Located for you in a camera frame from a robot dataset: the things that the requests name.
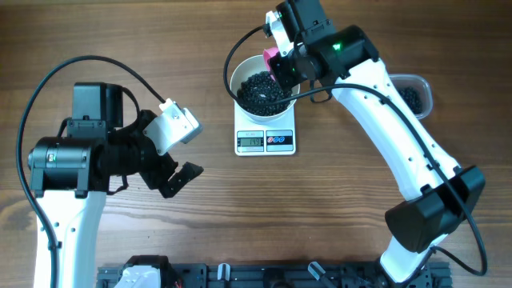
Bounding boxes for black beans in container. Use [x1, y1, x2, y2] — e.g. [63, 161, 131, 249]
[398, 86, 423, 114]

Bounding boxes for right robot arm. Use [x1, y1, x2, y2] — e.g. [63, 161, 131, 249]
[263, 1, 486, 285]

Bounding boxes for white bowl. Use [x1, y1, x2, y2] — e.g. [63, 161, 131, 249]
[230, 54, 296, 122]

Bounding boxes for white digital kitchen scale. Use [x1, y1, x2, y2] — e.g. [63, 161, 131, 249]
[234, 100, 296, 157]

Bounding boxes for pink scoop blue handle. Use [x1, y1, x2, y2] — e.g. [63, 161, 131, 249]
[262, 46, 280, 82]

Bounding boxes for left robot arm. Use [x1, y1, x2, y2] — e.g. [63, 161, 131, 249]
[28, 82, 203, 287]

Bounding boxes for black aluminium base frame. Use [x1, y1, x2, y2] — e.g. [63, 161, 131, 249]
[96, 255, 453, 288]

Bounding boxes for clear plastic container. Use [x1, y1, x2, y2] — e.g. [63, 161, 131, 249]
[390, 74, 433, 119]

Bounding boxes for black beans in bowl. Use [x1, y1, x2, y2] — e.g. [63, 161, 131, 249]
[237, 71, 292, 117]

